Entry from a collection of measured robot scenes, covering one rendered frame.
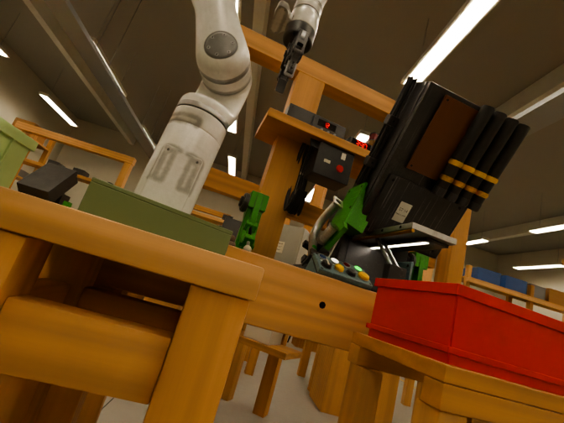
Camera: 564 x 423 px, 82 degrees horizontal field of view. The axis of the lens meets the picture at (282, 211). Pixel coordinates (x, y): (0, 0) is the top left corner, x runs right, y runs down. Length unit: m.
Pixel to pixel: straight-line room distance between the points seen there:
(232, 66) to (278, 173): 0.90
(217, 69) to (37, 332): 0.43
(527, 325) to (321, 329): 0.39
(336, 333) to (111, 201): 0.57
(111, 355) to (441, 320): 0.47
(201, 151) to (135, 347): 0.29
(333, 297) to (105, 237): 0.55
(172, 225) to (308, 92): 1.29
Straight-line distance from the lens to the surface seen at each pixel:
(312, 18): 0.90
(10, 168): 0.71
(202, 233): 0.45
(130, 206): 0.46
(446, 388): 0.56
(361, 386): 0.73
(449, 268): 1.84
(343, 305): 0.81
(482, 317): 0.63
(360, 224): 1.13
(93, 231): 0.40
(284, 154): 1.48
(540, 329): 0.73
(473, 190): 1.23
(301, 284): 0.77
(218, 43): 0.61
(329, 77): 1.74
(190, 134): 0.54
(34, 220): 0.42
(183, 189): 0.51
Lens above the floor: 0.82
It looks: 14 degrees up
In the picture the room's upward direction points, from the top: 17 degrees clockwise
